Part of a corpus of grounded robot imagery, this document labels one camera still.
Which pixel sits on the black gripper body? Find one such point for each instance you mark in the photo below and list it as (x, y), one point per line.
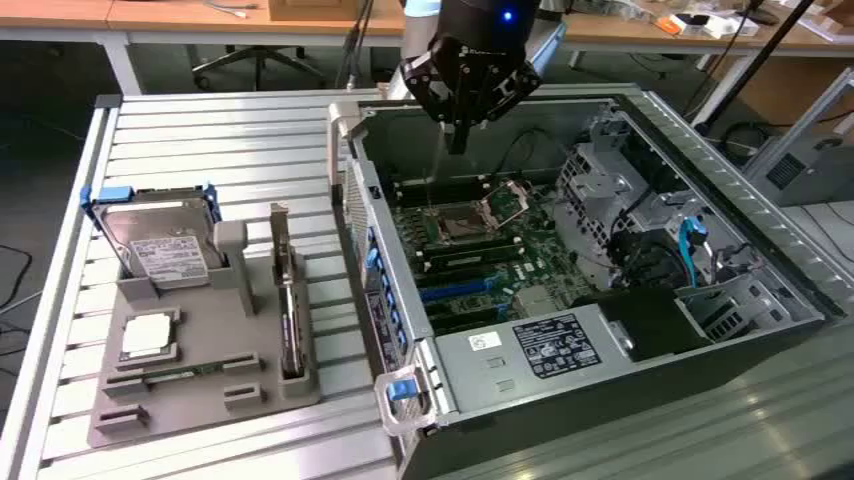
(480, 30)

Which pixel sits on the green graphics card black fan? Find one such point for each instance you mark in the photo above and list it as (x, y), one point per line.
(289, 320)

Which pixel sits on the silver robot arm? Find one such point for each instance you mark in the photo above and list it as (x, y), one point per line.
(420, 30)

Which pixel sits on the metal socket cover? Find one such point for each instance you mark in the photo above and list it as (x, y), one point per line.
(510, 200)

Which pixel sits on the black office chair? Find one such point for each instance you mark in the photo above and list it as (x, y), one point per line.
(256, 60)

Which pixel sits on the CPU socket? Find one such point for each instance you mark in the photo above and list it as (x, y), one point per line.
(460, 227)

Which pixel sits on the white desk device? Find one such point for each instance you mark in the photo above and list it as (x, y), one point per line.
(714, 25)

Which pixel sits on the dark RAM stick white label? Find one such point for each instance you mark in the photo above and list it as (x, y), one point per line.
(467, 257)

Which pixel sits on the black tripod pole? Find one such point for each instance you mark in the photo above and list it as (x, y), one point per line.
(751, 65)

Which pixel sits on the green motherboard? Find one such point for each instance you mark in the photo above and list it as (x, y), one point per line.
(560, 280)

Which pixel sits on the black round desk item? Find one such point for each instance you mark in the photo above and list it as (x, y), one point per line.
(763, 15)

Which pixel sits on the blue expansion slot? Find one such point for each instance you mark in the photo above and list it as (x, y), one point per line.
(460, 289)

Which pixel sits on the silver chipset heatsink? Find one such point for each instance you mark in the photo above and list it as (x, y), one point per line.
(535, 301)

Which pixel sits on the grey computer tower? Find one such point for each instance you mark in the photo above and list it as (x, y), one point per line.
(821, 175)

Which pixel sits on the grey parts rack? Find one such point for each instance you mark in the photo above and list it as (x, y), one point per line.
(200, 320)

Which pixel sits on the grey power supply unit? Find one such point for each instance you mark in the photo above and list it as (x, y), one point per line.
(467, 380)

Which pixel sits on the silver CPU chip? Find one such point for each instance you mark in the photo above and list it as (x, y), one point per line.
(147, 335)

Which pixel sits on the black open PC case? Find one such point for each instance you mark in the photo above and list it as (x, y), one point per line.
(600, 415)

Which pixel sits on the green RAM stick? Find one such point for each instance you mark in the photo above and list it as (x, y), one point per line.
(180, 373)

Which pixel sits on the wooden desk white frame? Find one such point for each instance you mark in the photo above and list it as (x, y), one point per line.
(794, 47)
(167, 22)

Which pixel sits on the hard disk with blue bracket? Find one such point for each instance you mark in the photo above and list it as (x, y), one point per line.
(167, 240)

